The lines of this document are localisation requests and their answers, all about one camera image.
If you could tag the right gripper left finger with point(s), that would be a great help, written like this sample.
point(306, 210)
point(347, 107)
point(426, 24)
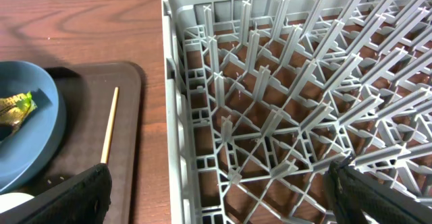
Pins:
point(83, 198)

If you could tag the green yellow snack wrapper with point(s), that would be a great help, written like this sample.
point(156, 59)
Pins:
point(15, 109)

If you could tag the brown plastic serving tray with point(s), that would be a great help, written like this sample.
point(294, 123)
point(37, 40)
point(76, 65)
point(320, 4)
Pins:
point(88, 92)

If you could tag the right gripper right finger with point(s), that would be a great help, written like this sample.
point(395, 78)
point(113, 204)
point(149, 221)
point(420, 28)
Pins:
point(351, 196)

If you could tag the wooden chopstick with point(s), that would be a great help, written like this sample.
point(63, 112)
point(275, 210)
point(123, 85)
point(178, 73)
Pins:
point(109, 128)

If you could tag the dark blue plate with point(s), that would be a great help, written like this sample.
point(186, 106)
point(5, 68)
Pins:
point(26, 152)

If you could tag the grey plastic dishwasher rack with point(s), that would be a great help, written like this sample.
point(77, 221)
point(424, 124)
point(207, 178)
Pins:
point(262, 95)

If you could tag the mint green bowl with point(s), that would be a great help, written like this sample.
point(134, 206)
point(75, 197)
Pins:
point(13, 199)

